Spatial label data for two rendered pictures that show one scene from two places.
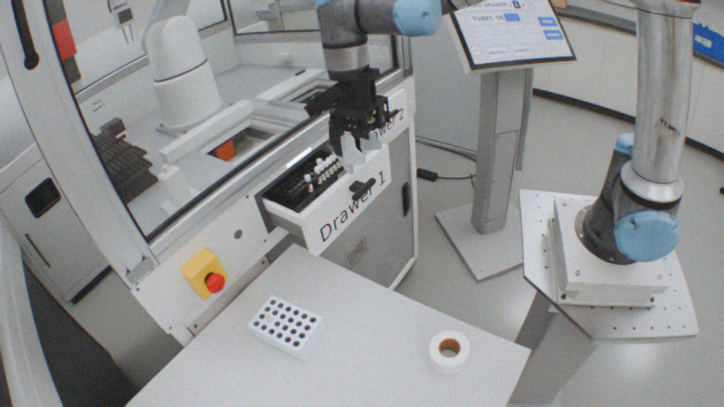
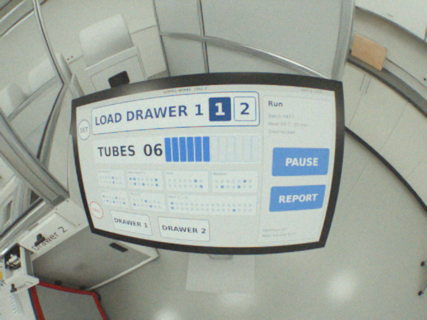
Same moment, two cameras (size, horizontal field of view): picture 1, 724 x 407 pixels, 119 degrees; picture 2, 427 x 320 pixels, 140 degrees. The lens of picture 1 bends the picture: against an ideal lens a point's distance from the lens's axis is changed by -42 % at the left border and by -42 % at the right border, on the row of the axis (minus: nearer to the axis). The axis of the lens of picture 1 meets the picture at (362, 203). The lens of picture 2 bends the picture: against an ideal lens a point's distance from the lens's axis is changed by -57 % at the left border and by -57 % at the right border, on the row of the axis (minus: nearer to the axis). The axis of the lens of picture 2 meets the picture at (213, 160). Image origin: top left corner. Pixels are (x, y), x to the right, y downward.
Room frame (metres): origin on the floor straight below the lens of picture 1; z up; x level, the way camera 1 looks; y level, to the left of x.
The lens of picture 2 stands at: (1.07, -0.75, 1.30)
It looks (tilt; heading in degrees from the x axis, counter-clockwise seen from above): 50 degrees down; 20
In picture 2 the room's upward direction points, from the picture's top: 8 degrees counter-clockwise
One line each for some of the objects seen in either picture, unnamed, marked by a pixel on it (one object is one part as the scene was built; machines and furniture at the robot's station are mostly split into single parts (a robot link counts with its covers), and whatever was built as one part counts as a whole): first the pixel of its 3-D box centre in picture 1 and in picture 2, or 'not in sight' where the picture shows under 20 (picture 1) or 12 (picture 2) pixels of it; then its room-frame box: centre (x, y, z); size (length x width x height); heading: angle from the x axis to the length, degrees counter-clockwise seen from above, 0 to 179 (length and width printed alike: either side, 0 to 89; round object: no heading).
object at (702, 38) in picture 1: (698, 37); not in sight; (2.03, -3.21, 1.01); 0.61 x 0.41 x 0.22; 49
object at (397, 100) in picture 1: (380, 123); (44, 235); (0.94, -0.09, 0.87); 0.29 x 0.02 x 0.11; 139
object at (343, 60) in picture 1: (347, 55); not in sight; (0.59, -0.01, 1.19); 0.08 x 0.08 x 0.05
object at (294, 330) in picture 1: (286, 326); (15, 305); (0.37, 0.18, 0.78); 0.12 x 0.08 x 0.04; 57
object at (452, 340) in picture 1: (448, 353); not in sight; (0.26, -0.11, 0.78); 0.07 x 0.07 x 0.04
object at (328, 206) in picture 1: (351, 195); (17, 284); (0.62, 0.02, 0.87); 0.29 x 0.02 x 0.11; 139
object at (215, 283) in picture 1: (214, 282); not in sight; (0.42, 0.30, 0.88); 0.04 x 0.03 x 0.04; 139
